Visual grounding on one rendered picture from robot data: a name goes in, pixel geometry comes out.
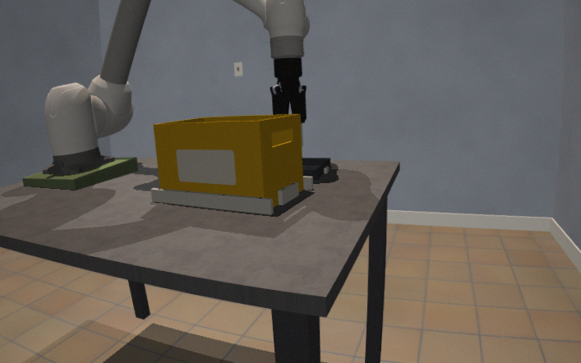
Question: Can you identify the yellow-brown crate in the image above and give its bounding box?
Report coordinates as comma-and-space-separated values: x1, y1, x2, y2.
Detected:
154, 114, 304, 208

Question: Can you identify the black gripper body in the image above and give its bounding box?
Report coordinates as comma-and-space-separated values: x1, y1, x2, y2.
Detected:
274, 57, 302, 97

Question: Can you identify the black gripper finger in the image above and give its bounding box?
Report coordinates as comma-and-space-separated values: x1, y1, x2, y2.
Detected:
270, 82, 293, 115
290, 84, 307, 133

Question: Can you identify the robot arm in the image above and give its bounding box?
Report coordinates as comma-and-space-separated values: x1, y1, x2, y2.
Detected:
43, 0, 310, 175

